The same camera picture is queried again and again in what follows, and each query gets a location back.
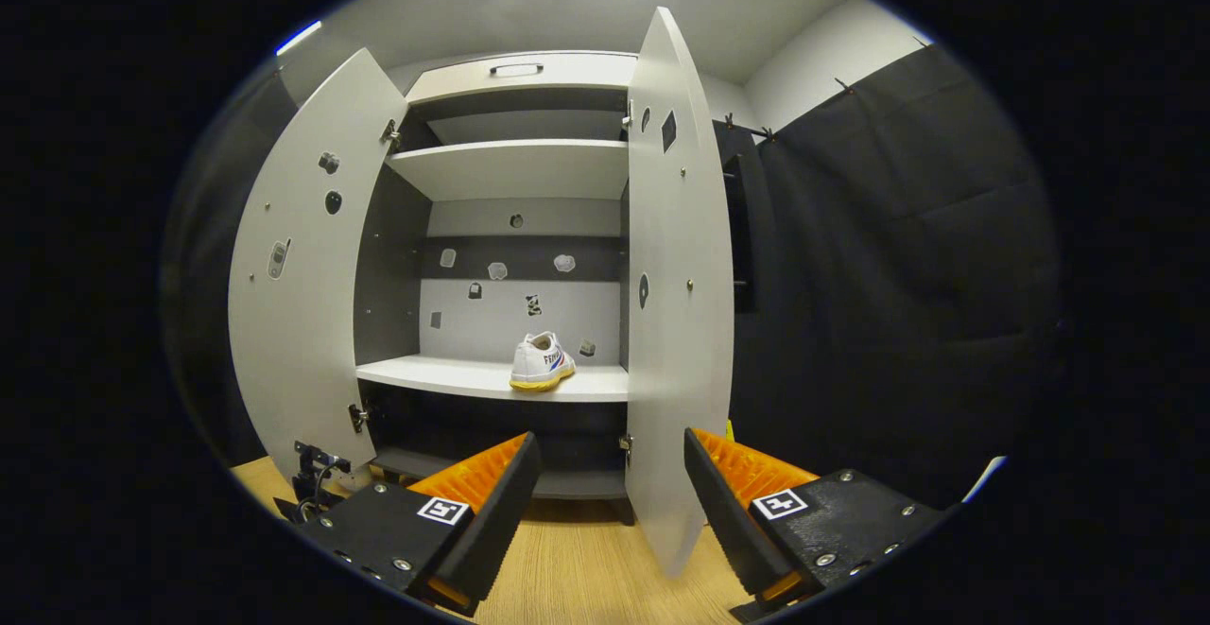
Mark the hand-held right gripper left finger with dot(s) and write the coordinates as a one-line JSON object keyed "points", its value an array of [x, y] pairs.
{"points": [[501, 521]]}

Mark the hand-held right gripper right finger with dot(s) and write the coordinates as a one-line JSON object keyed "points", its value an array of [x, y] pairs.
{"points": [[723, 530]]}

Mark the white shoe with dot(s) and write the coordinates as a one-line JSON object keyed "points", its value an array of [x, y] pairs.
{"points": [[539, 365]]}

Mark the white cabinet door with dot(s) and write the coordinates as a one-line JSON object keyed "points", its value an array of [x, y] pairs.
{"points": [[302, 322], [676, 370]]}

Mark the white shoe cabinet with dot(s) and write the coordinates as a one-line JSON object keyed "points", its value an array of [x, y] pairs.
{"points": [[510, 313]]}

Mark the white cabinet shelf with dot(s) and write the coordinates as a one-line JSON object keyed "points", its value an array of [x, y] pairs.
{"points": [[444, 379], [520, 169]]}

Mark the black backdrop cloth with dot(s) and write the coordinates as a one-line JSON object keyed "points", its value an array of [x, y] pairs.
{"points": [[898, 275]]}

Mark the small ceiling light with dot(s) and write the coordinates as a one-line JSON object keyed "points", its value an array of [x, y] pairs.
{"points": [[298, 37]]}

